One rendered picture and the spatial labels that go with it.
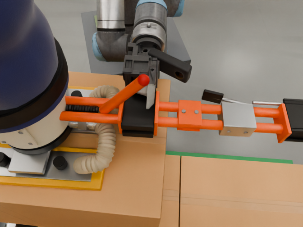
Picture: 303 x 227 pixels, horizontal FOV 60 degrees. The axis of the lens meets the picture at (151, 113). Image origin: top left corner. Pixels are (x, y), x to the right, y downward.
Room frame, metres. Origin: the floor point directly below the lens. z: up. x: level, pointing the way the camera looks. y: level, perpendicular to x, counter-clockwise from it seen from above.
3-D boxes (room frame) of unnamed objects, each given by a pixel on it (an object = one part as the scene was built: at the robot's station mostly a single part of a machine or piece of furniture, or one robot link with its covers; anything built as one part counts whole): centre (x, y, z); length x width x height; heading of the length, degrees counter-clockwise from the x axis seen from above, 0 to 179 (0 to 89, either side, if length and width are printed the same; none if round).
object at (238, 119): (0.29, -0.19, 1.23); 0.07 x 0.07 x 0.04; 87
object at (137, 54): (0.44, 0.02, 1.24); 0.12 x 0.09 x 0.08; 177
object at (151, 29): (0.52, 0.01, 1.24); 0.09 x 0.05 x 0.10; 87
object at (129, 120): (0.30, 0.03, 1.24); 0.10 x 0.08 x 0.06; 177
